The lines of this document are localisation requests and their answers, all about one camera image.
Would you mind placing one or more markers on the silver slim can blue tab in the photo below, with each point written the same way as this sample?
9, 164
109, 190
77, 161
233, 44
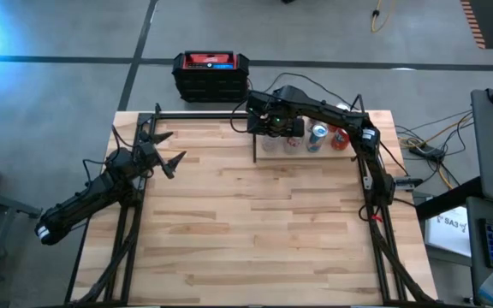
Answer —
317, 137

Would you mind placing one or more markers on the tall white can black top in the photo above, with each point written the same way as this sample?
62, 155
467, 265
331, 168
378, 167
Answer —
270, 144

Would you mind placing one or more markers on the red black power station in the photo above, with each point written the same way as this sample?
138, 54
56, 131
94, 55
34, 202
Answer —
210, 85

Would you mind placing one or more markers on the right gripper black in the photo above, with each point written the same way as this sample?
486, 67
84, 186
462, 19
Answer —
280, 126

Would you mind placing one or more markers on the black metal shelf post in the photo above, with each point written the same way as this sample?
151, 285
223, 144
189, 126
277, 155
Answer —
254, 149

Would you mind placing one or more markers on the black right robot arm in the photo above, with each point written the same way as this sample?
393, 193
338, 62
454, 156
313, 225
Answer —
336, 113

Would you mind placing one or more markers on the red soda can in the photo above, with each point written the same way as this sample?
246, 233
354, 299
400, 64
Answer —
340, 140
343, 106

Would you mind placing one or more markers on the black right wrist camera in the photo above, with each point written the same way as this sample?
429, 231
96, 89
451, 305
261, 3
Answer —
258, 102

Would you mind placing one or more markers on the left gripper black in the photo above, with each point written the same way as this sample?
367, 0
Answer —
148, 156

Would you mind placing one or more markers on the dark grey desk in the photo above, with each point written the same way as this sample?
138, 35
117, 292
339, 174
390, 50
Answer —
492, 209

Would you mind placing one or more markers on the black power strip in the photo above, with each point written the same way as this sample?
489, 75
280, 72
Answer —
428, 152

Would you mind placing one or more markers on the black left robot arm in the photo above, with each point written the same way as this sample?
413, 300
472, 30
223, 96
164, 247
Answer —
79, 201

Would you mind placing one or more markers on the silver Diet Coke can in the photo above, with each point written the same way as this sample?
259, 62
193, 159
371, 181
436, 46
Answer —
293, 145

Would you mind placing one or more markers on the black desk leg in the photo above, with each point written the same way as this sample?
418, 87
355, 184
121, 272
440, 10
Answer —
447, 199

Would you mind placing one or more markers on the wooden shelf board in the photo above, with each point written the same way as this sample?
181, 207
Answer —
306, 155

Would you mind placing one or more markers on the white printed paper sheet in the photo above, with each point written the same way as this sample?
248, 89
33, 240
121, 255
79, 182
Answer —
447, 233

